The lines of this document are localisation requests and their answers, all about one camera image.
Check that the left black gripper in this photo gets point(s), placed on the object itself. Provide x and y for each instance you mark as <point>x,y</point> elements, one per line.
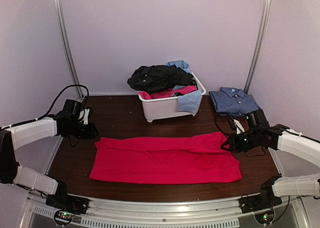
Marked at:
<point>90,133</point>

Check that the red t-shirt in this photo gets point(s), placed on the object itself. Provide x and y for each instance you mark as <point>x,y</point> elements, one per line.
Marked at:
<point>165,161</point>

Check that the pink garment in bin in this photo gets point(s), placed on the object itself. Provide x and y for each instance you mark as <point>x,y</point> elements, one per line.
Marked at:
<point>178,90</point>

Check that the aluminium frame post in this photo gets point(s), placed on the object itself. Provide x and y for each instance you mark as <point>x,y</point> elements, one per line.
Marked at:
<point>266,9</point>
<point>65,41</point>

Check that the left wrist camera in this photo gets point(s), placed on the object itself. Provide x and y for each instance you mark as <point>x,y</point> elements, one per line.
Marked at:
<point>85,115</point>

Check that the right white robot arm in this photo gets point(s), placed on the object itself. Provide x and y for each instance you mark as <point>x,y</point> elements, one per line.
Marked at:
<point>279,138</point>

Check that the black striped shirt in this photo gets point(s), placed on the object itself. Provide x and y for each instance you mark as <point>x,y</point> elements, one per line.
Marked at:
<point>158,78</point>

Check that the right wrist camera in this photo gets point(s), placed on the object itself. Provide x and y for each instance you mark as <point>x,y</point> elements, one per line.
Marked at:
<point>236,126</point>

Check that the left circuit board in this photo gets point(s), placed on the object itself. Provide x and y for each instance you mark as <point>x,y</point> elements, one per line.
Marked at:
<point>63,218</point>

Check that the right circuit board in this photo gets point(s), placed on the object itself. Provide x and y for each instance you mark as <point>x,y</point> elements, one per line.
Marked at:
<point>264,217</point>

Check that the light blue shirt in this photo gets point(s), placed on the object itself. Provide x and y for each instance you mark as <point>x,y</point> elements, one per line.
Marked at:
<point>189,102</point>

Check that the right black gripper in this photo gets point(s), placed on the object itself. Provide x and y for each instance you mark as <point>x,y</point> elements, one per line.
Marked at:
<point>232,140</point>

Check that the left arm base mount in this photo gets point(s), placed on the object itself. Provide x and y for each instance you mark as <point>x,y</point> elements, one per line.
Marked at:
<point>73,204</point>

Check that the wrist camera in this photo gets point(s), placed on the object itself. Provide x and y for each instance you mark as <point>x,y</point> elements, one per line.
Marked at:
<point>85,115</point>
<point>236,126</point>

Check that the white plastic laundry bin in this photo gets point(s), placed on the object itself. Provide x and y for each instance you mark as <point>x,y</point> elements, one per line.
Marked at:
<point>155,109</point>

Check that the folded blue checkered shirt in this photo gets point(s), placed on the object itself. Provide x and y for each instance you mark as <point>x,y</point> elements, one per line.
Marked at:
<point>233,101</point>

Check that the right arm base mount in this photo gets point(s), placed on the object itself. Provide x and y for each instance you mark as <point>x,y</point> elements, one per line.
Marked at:
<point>256,203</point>

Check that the right aluminium frame post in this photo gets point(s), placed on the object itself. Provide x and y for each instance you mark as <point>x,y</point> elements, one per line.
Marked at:
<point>266,9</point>

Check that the front aluminium rail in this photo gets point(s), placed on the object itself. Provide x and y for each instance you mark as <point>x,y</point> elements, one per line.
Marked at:
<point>218,213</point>

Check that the circuit board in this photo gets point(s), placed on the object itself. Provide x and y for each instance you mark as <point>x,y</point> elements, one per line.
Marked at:
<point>63,218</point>
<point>264,217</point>

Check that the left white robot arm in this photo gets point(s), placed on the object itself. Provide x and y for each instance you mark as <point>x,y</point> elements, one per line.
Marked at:
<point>73,120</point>

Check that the left aluminium frame post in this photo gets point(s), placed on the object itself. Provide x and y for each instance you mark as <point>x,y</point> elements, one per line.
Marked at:
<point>65,41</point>

